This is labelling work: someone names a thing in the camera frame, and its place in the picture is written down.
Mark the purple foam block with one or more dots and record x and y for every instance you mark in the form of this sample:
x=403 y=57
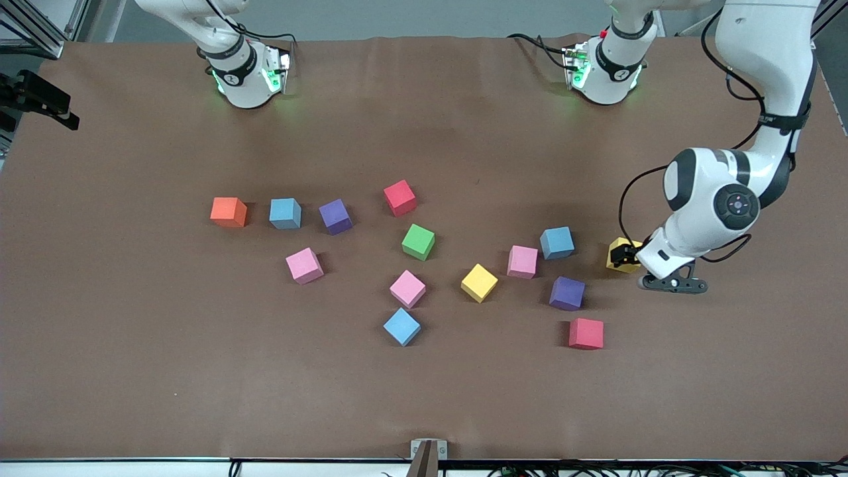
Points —
x=334 y=215
x=566 y=292

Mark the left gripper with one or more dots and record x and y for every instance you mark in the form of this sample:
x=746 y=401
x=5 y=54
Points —
x=631 y=260

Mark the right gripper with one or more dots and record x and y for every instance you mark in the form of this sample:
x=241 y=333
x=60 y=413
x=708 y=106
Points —
x=9 y=95

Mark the orange foam block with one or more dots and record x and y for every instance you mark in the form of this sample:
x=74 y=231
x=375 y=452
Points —
x=227 y=211

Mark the grey metal camera bracket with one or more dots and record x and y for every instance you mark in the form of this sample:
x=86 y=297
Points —
x=428 y=457

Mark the blue foam block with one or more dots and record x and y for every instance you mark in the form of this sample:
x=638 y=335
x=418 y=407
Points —
x=556 y=241
x=285 y=212
x=401 y=325

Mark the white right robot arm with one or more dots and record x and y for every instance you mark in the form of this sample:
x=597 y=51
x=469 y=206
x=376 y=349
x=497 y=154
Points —
x=242 y=73

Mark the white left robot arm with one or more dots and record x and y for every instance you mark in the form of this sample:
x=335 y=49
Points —
x=762 y=59

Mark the green foam block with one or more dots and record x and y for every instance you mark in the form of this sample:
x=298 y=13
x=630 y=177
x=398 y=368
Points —
x=418 y=240

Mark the red foam block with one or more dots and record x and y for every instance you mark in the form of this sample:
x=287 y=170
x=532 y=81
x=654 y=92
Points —
x=586 y=332
x=399 y=196

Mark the yellow foam block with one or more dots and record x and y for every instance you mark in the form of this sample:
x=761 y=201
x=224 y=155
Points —
x=623 y=243
x=478 y=281

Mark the pink foam block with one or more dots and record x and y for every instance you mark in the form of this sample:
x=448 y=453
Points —
x=407 y=288
x=522 y=261
x=304 y=265

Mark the aluminium frame profile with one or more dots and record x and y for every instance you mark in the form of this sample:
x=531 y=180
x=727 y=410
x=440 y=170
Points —
x=50 y=48
x=831 y=16

